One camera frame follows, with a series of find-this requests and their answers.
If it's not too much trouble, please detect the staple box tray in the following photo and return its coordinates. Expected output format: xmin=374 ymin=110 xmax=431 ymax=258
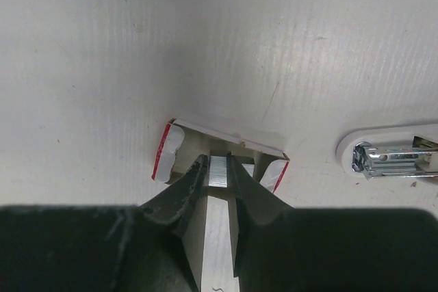
xmin=152 ymin=120 xmax=290 ymax=289

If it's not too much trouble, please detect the pink white mini stapler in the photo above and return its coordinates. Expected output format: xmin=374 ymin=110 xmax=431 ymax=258
xmin=335 ymin=123 xmax=437 ymax=185

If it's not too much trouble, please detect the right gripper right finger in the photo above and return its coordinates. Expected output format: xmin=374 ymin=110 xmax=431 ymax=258
xmin=227 ymin=155 xmax=437 ymax=291

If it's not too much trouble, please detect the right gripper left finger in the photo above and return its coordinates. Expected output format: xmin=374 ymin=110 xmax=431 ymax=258
xmin=1 ymin=155 xmax=209 ymax=291

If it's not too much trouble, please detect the silver staple strip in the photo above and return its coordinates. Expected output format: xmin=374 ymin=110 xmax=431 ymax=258
xmin=201 ymin=156 xmax=240 ymax=291

